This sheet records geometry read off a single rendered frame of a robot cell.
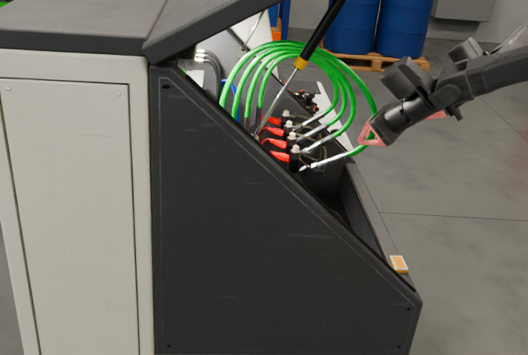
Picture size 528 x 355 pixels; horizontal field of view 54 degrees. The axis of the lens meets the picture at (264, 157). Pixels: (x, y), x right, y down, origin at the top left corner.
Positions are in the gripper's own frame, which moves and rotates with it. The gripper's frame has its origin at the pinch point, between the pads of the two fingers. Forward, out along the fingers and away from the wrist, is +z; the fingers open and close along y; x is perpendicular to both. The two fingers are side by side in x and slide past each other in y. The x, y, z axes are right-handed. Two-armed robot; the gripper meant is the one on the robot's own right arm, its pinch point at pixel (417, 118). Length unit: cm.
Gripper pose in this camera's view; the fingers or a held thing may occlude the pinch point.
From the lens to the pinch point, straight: 137.9
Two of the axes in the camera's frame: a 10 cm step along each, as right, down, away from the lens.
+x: -2.0, 4.2, -8.9
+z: -7.5, 5.2, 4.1
